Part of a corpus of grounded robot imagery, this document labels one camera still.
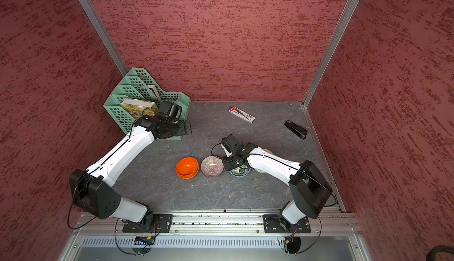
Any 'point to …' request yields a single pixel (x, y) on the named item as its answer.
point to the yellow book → (138, 107)
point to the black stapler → (298, 130)
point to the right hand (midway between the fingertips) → (227, 166)
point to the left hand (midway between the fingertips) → (181, 132)
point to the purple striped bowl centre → (212, 166)
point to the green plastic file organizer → (138, 85)
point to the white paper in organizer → (155, 89)
